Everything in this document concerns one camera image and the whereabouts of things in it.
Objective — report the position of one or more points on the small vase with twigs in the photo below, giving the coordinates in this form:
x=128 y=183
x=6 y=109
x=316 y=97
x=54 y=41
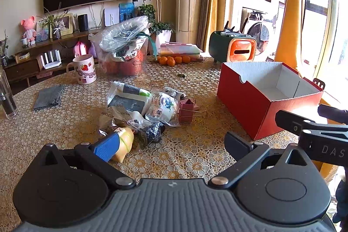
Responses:
x=56 y=34

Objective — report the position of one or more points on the small wooden box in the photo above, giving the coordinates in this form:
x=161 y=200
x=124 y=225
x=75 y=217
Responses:
x=22 y=57

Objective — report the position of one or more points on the brown snack wrapper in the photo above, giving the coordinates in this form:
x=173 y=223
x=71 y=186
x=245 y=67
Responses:
x=114 y=123

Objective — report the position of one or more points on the silver foil packet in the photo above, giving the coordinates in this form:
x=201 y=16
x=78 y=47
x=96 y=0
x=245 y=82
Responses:
x=174 y=92

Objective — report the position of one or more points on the white green wet wipes pack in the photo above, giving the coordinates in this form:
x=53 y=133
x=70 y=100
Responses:
x=127 y=101

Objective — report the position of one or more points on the red cardboard box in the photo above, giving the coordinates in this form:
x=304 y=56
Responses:
x=244 y=101

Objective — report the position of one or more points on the washing machine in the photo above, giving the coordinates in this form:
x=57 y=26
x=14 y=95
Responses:
x=258 y=31

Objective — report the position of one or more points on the pink doll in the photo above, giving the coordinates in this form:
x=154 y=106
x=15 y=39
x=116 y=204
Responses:
x=28 y=29

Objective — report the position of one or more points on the red patterned bucket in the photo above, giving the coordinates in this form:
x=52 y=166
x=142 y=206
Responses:
x=127 y=67

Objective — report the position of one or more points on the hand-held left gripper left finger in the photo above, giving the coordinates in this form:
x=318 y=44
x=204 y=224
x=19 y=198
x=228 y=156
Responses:
x=106 y=147

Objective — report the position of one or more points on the pink strawberry mug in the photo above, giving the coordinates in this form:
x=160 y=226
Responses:
x=84 y=71

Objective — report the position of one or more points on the pink house lamp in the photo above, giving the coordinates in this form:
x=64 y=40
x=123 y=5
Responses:
x=80 y=50

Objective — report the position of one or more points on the white router with antennas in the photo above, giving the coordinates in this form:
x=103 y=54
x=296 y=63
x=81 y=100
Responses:
x=50 y=62

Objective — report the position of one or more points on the yellow giraffe plush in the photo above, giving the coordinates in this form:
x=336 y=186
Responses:
x=292 y=17

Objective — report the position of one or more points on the wooden chair back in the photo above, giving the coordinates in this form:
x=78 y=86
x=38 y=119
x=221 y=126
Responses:
x=319 y=84

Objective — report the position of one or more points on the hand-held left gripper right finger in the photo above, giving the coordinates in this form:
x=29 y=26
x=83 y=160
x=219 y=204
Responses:
x=237 y=145

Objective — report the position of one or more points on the dark vase with twigs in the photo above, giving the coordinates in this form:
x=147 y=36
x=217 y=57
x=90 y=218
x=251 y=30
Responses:
x=3 y=60

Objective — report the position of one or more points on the small picture card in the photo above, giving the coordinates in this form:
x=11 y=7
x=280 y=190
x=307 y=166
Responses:
x=42 y=33

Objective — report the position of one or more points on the yellow snack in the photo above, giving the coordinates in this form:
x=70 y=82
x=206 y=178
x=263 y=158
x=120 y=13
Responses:
x=126 y=142

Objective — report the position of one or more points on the white flat router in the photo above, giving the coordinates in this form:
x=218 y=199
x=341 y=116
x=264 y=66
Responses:
x=112 y=17

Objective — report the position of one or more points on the clear packet with black item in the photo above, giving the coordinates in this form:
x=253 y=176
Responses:
x=151 y=134

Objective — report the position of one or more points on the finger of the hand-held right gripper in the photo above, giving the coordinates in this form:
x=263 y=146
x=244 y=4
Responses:
x=334 y=113
x=291 y=120

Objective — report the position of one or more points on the clear plastic bag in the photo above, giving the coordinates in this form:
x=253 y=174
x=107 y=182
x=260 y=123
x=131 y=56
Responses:
x=119 y=33

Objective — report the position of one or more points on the green orange desk organiser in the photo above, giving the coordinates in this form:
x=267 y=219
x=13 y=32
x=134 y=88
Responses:
x=217 y=44

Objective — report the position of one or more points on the grey cloth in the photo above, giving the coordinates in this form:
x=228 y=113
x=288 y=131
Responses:
x=49 y=97

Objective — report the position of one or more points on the floral patterned desktop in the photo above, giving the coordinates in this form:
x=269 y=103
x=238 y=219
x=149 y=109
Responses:
x=190 y=150

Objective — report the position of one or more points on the drinking glass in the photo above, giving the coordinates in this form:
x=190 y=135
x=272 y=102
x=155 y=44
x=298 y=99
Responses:
x=8 y=101

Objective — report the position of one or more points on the black speaker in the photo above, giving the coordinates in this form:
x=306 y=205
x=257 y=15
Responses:
x=83 y=22

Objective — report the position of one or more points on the white blue snack packet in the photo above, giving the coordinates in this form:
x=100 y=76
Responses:
x=164 y=107

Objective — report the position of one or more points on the yellow photo frame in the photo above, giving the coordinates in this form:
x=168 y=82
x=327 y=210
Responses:
x=65 y=24

